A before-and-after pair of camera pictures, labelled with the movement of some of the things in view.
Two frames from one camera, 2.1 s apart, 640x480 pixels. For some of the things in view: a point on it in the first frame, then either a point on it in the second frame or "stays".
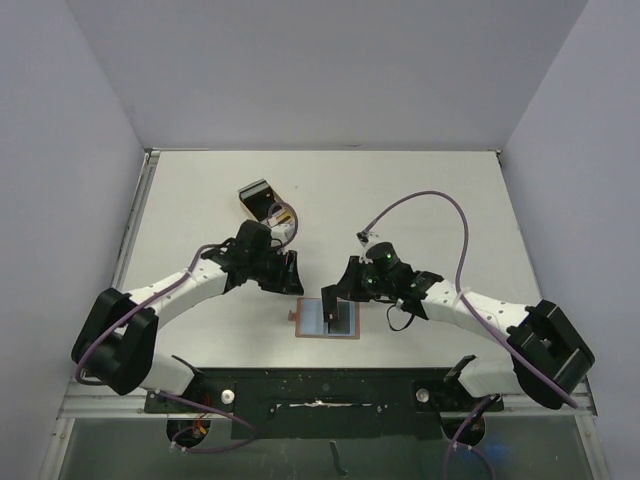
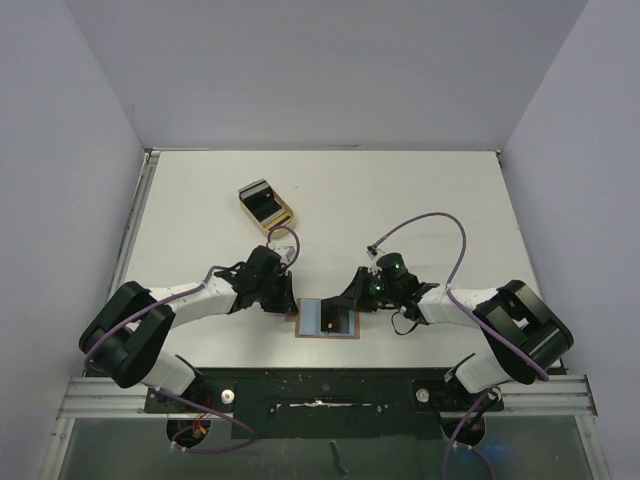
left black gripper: (286, 280) → (286, 302)
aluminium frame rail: (148, 172) stays
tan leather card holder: (310, 323) stays
